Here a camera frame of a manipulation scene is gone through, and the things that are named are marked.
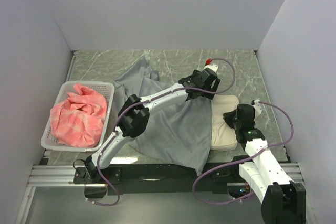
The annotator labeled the beige pillow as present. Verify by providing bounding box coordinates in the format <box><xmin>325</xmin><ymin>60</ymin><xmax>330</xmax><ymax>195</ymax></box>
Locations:
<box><xmin>211</xmin><ymin>94</ymin><xmax>239</xmax><ymax>151</ymax></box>

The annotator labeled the grey pillowcase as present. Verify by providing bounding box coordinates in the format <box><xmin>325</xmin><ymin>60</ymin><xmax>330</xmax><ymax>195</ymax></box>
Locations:
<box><xmin>112</xmin><ymin>57</ymin><xmax>212</xmax><ymax>175</ymax></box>

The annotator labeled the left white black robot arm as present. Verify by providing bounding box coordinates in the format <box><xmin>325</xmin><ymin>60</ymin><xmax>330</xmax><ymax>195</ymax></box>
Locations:
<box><xmin>84</xmin><ymin>63</ymin><xmax>220</xmax><ymax>183</ymax></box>

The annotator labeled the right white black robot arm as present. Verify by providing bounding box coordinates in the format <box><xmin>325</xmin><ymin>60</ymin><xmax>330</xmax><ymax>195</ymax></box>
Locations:
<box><xmin>223</xmin><ymin>101</ymin><xmax>306</xmax><ymax>223</ymax></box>

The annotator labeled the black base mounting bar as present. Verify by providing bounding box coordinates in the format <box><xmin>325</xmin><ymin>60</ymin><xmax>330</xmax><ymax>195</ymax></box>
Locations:
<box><xmin>73</xmin><ymin>157</ymin><xmax>265</xmax><ymax>200</ymax></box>

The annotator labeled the white plastic basket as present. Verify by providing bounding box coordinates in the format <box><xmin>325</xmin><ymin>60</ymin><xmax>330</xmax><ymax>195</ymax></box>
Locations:
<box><xmin>41</xmin><ymin>81</ymin><xmax>114</xmax><ymax>152</ymax></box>

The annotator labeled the pink crumpled cloth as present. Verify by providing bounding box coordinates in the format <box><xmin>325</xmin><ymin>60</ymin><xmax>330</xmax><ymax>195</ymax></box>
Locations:
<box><xmin>49</xmin><ymin>83</ymin><xmax>107</xmax><ymax>148</ymax></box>

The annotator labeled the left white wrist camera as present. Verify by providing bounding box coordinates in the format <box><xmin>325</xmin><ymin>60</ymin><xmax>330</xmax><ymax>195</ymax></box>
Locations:
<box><xmin>203</xmin><ymin>59</ymin><xmax>218</xmax><ymax>73</ymax></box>

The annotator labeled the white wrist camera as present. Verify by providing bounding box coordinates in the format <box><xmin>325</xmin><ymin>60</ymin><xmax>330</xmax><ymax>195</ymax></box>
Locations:
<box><xmin>251</xmin><ymin>99</ymin><xmax>262</xmax><ymax>117</ymax></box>
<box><xmin>203</xmin><ymin>59</ymin><xmax>218</xmax><ymax>73</ymax></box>

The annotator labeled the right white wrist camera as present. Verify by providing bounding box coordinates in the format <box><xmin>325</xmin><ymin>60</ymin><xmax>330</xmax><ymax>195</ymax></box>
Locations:
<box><xmin>251</xmin><ymin>99</ymin><xmax>262</xmax><ymax>117</ymax></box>

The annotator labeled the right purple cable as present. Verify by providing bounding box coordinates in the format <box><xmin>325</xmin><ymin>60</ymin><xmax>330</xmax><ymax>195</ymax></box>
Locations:
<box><xmin>192</xmin><ymin>100</ymin><xmax>295</xmax><ymax>206</ymax></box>

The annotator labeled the purple cable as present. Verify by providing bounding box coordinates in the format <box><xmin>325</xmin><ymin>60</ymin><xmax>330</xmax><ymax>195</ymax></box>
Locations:
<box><xmin>192</xmin><ymin>100</ymin><xmax>295</xmax><ymax>206</ymax></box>
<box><xmin>96</xmin><ymin>57</ymin><xmax>236</xmax><ymax>206</ymax></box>

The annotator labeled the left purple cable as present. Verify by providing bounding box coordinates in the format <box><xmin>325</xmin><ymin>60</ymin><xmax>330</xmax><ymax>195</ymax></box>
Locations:
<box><xmin>96</xmin><ymin>57</ymin><xmax>236</xmax><ymax>206</ymax></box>

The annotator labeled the aluminium frame rail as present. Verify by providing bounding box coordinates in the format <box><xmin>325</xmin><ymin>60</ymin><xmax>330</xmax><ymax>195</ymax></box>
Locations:
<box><xmin>27</xmin><ymin>163</ymin><xmax>304</xmax><ymax>187</ymax></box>

